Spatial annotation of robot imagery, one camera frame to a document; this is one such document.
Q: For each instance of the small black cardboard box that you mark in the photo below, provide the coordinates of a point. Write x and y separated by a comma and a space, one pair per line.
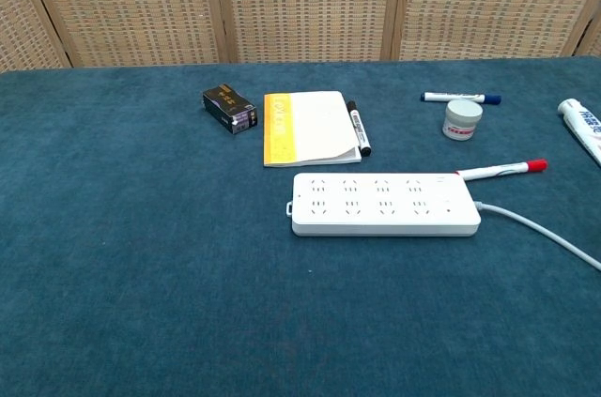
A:
230, 108

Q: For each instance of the yellow and white notepad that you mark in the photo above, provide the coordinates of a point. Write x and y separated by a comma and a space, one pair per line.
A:
310, 127

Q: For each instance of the blue whiteboard marker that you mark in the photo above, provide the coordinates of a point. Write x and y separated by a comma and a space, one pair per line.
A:
462, 97

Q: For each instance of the teal table cloth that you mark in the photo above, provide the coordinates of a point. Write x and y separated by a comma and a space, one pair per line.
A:
188, 251

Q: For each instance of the white toothpaste tube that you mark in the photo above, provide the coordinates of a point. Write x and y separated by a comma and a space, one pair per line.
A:
584, 127

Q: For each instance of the small white cream jar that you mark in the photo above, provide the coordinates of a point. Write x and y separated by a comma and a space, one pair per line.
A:
461, 120

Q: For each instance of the white power strip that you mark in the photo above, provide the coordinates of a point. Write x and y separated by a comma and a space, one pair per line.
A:
375, 209

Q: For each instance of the red whiteboard marker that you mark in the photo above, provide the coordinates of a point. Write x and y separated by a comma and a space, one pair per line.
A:
497, 170

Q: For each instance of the black marker pen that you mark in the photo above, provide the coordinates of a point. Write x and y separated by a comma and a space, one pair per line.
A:
359, 127

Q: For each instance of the woven bamboo folding screen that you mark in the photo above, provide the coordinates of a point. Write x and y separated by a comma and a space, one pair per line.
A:
300, 3

